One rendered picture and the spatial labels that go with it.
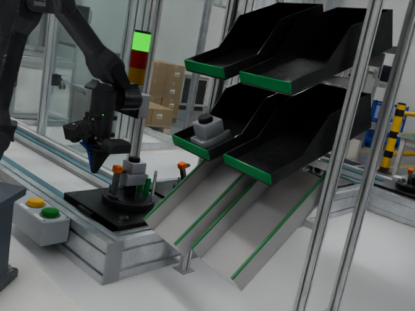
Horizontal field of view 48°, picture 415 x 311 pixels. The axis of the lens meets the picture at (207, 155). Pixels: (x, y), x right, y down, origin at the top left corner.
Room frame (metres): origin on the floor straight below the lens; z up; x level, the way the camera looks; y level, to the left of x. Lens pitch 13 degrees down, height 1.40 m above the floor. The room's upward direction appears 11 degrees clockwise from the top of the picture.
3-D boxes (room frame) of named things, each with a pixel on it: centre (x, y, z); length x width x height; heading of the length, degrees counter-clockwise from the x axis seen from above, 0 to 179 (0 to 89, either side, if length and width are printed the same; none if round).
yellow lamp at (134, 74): (1.38, 0.25, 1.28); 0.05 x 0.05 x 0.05
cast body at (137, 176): (1.17, 0.18, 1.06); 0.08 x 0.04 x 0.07; 139
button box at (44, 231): (1.06, 0.39, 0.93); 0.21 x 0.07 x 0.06; 49
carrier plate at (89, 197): (1.17, 0.18, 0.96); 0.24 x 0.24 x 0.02; 49
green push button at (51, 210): (1.01, 0.34, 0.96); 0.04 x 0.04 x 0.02
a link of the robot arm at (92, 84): (1.07, 0.26, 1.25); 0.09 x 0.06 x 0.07; 146
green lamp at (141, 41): (1.38, 0.25, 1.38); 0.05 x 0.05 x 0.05
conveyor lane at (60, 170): (1.38, 0.39, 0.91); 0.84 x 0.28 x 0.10; 49
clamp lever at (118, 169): (1.13, 0.21, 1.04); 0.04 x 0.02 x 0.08; 139
